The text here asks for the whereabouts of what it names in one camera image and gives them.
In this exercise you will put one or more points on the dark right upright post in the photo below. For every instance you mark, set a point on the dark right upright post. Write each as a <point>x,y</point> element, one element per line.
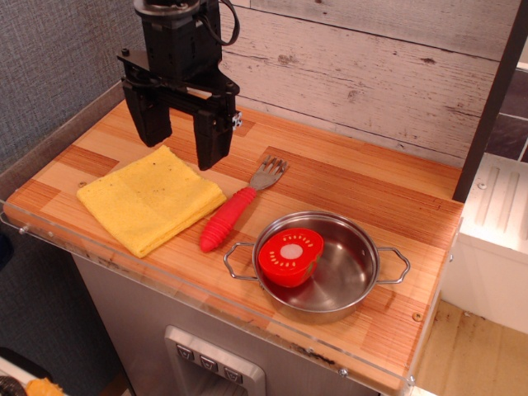
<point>498,91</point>

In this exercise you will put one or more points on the red toy tomato half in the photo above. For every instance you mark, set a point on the red toy tomato half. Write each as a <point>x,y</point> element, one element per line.
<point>290,257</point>

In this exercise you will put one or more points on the white toy sink unit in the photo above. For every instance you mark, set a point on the white toy sink unit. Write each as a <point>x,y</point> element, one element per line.
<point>487,269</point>

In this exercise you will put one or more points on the silver dispenser button panel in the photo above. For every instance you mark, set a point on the silver dispenser button panel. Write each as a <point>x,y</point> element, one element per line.
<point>202,368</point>

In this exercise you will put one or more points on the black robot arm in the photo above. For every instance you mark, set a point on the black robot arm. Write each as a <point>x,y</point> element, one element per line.
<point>173,6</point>

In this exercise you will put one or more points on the red handled metal fork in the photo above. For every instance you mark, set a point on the red handled metal fork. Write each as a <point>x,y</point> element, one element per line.
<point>222,222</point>

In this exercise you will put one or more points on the yellow folded cloth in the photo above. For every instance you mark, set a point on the yellow folded cloth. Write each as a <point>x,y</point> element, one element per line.
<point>151,200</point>

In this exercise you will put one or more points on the stainless steel pot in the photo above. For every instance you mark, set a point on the stainless steel pot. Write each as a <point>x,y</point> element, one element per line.
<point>346,273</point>

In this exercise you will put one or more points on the grey toy kitchen cabinet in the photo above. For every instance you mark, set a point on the grey toy kitchen cabinet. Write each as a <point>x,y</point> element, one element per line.
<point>136,317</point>

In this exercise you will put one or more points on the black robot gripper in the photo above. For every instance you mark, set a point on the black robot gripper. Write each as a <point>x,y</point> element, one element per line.
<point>179,68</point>

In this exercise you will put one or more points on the orange object bottom left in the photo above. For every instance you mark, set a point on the orange object bottom left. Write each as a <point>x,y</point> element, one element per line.
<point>43,387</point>

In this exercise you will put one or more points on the clear acrylic edge guard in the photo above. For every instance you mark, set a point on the clear acrylic edge guard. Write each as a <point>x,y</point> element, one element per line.
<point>239,298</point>

